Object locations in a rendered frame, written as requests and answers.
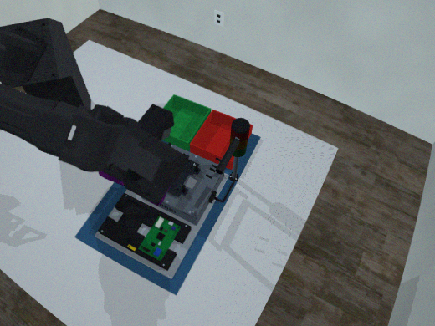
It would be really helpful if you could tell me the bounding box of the red tray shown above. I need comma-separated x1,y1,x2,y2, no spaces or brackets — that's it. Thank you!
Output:
190,110,236,164

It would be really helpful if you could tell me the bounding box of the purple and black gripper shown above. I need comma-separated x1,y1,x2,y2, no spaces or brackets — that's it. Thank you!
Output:
99,164,171,206

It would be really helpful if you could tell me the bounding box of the green bin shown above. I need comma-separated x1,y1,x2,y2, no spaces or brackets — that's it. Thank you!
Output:
163,94,211,151

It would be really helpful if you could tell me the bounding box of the green circuit board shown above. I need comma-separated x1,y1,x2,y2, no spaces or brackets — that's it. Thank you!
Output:
138,216,181,261

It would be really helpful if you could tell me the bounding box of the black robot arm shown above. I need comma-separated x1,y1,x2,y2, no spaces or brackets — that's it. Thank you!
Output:
0,27,186,188

